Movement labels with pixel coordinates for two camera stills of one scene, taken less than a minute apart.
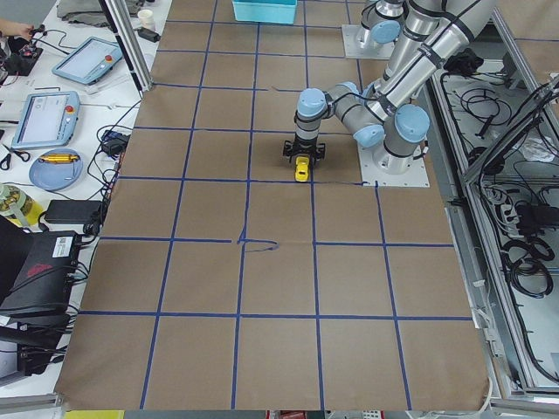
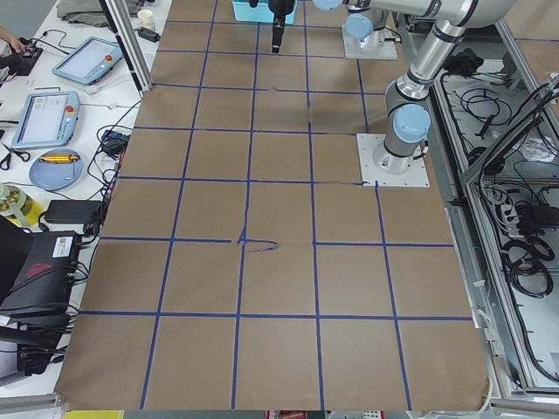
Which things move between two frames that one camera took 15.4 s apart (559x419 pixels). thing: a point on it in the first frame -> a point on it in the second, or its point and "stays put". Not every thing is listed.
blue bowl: (56, 176) stays put
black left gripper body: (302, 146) -> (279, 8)
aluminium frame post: (120, 16) stays put
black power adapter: (73, 212) stays put
